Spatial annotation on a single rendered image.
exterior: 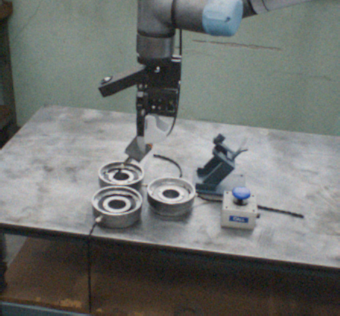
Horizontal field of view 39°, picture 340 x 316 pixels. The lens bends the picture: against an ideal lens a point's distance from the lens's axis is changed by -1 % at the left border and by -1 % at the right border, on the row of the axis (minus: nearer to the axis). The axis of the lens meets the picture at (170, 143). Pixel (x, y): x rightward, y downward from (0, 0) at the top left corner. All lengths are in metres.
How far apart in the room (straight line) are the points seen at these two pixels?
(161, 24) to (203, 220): 0.42
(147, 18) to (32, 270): 0.71
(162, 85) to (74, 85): 1.86
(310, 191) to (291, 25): 1.48
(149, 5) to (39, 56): 1.95
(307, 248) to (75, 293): 0.56
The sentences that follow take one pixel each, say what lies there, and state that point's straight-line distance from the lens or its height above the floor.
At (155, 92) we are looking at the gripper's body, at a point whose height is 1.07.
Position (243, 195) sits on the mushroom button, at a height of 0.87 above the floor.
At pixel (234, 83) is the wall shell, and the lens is 2.63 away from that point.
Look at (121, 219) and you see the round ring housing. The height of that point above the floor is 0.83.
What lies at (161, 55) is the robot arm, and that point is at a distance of 0.91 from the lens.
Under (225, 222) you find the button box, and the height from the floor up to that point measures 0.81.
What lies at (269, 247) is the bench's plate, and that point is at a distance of 1.00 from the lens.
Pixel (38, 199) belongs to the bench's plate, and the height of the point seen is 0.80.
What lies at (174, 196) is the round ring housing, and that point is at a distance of 1.08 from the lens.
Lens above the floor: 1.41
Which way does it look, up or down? 28 degrees down
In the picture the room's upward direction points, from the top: 4 degrees clockwise
